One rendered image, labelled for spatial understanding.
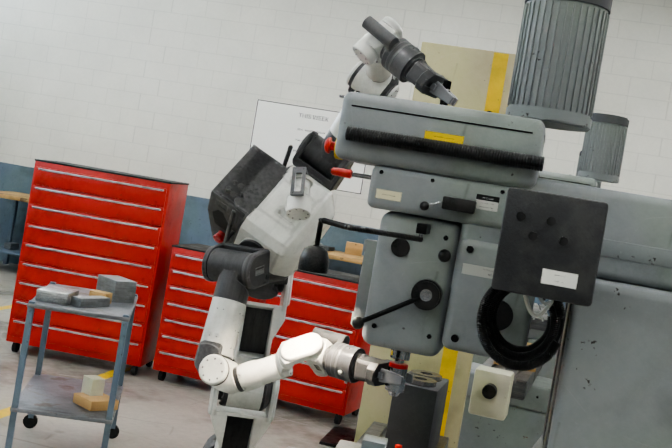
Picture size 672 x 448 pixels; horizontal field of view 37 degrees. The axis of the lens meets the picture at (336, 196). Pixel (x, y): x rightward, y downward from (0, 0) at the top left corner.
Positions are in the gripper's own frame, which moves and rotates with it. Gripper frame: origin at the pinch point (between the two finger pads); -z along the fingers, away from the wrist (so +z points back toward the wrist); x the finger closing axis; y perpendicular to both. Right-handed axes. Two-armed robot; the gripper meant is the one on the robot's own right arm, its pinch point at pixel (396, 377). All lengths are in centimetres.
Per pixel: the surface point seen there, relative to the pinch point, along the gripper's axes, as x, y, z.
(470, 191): -7.9, -47.1, -13.6
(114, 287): 192, 35, 263
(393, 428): 26.6, 19.2, 10.8
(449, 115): -11, -63, -7
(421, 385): 29.7, 6.5, 6.3
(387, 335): -10.3, -10.9, -0.6
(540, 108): -2, -68, -24
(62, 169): 325, -13, 451
